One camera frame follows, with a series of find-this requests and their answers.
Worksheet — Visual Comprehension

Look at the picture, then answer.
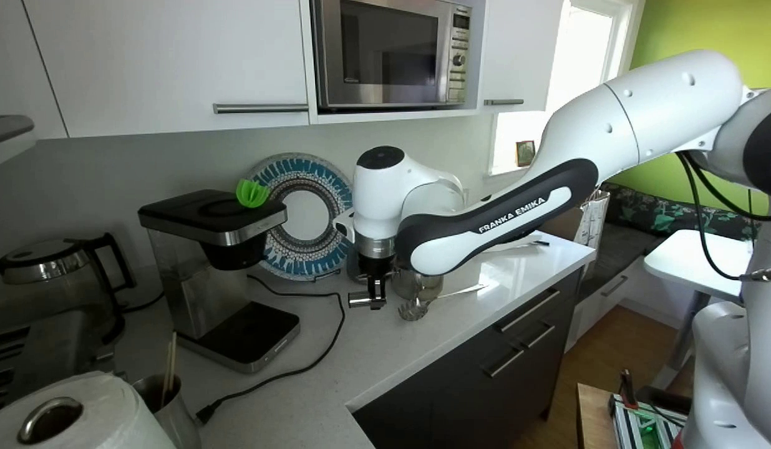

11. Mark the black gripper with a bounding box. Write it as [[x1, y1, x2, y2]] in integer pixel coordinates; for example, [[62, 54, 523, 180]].
[[354, 254, 397, 311]]

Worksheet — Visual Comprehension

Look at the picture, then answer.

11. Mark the blue and white plate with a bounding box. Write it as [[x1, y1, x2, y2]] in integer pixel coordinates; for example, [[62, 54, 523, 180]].
[[247, 151, 359, 285]]

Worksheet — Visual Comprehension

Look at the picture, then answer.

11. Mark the dark lower drawer front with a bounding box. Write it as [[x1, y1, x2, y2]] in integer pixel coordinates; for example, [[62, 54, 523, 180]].
[[350, 261, 589, 449]]

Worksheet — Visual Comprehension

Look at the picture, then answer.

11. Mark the small green object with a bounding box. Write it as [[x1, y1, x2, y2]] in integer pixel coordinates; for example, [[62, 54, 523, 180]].
[[233, 176, 274, 211]]

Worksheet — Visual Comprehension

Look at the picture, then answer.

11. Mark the steel black coffee maker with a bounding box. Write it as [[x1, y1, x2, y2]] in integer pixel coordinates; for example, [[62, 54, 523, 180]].
[[135, 187, 304, 377]]

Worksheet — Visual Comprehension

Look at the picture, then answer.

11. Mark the thin wooden stick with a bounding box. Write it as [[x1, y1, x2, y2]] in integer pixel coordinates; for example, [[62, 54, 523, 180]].
[[161, 330, 183, 394]]

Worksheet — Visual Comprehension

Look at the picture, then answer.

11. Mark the steel utensil cup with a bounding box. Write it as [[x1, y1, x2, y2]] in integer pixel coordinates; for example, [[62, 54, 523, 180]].
[[132, 371, 204, 449]]

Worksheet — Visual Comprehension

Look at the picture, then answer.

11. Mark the white tall package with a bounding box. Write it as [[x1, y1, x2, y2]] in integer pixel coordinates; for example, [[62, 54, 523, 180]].
[[577, 187, 614, 251]]

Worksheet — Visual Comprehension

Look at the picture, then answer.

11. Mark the white lower cabinet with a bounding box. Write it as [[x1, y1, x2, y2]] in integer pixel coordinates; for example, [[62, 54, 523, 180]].
[[565, 246, 654, 353]]

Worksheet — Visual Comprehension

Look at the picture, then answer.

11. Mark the steel microwave oven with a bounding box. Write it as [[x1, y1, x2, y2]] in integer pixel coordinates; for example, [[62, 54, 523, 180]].
[[311, 0, 490, 118]]

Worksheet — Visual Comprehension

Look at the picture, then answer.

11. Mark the wooden board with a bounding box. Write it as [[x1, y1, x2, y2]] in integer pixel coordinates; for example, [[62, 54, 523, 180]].
[[574, 380, 624, 449]]

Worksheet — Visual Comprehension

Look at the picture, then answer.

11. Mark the white upper cabinet door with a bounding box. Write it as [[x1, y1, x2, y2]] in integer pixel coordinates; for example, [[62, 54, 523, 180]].
[[0, 0, 72, 143], [483, 0, 573, 111], [21, 0, 314, 143]]

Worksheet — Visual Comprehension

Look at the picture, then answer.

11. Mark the bright window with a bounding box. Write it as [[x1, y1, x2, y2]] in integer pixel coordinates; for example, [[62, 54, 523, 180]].
[[493, 0, 647, 176]]

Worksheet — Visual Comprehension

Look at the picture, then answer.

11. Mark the white table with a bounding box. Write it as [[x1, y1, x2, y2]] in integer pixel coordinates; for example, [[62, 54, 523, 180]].
[[641, 227, 760, 394]]

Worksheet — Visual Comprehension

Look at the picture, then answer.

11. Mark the silver toaster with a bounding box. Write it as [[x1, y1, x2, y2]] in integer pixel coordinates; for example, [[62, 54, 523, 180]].
[[0, 308, 122, 418]]

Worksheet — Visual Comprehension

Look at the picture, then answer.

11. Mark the steel pot with handle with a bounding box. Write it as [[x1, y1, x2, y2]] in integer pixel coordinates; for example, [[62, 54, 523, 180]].
[[395, 269, 448, 325]]

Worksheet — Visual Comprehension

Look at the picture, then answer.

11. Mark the silver drawer handle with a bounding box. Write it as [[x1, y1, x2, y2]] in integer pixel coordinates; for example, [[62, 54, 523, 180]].
[[485, 343, 533, 381], [523, 322, 561, 352], [498, 286, 565, 336]]

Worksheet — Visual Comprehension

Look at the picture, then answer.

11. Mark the black appliance power cable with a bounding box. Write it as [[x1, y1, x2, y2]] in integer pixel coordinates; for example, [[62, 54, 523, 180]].
[[194, 271, 352, 423]]

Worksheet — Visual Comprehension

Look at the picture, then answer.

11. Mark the wall power socket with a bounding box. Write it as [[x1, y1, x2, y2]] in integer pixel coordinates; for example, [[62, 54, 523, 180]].
[[514, 138, 540, 170]]

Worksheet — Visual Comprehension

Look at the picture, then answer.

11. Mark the black red clamp handle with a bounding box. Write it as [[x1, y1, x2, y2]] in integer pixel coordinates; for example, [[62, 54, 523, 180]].
[[617, 370, 645, 411]]

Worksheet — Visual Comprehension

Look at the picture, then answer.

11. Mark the white striped base plate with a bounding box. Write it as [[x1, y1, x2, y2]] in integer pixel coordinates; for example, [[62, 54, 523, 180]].
[[606, 392, 696, 449]]

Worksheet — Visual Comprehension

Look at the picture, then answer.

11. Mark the glass kettle with black handle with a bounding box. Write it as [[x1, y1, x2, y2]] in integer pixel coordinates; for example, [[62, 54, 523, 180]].
[[0, 230, 140, 343]]

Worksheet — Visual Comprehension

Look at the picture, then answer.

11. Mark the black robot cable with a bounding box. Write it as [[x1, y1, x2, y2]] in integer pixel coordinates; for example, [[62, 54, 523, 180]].
[[672, 146, 771, 285]]

